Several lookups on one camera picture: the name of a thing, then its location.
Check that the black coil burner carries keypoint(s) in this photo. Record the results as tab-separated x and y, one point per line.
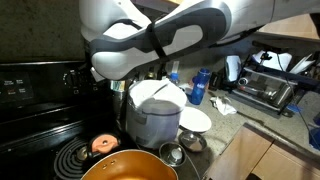
65	160

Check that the small steel cup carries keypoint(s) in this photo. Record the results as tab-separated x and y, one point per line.
172	155

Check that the white plate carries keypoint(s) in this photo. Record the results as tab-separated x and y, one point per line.
195	119

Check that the wooden base cabinet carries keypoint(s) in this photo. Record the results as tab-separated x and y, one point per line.
250	156

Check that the green glass oil bottle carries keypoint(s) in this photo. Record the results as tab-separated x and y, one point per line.
162	72

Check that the black perforated utensil holder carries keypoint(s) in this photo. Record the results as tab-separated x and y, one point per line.
119	106

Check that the black camera on stand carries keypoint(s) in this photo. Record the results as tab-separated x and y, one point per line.
266	45

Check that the blue water bottle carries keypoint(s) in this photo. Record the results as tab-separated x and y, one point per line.
199	88

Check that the white tilted sheet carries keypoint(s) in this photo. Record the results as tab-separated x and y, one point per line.
301	65

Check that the small dark bottle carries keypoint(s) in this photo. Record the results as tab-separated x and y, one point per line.
150	74

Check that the small black box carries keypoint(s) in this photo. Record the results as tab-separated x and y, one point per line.
217	81

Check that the black electric stove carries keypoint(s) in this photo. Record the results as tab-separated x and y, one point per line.
40	116

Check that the white rice cooker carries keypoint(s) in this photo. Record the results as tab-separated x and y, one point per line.
153	120

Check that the silver toaster oven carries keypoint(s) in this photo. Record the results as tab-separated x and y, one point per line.
263	88

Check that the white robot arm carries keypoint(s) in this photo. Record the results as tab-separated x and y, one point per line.
200	30

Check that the crumpled white cloth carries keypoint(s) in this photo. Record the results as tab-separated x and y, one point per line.
223	106

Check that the small blue flat item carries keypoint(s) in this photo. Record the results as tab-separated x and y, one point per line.
293	107

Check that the shallow shiny round bowl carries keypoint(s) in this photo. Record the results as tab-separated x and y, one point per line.
192	141

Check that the white rounded item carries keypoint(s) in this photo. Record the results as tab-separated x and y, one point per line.
280	60

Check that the blue plastic item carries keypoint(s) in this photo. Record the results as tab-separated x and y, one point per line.
315	136

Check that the black stove knob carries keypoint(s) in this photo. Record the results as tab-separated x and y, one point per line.
71	79

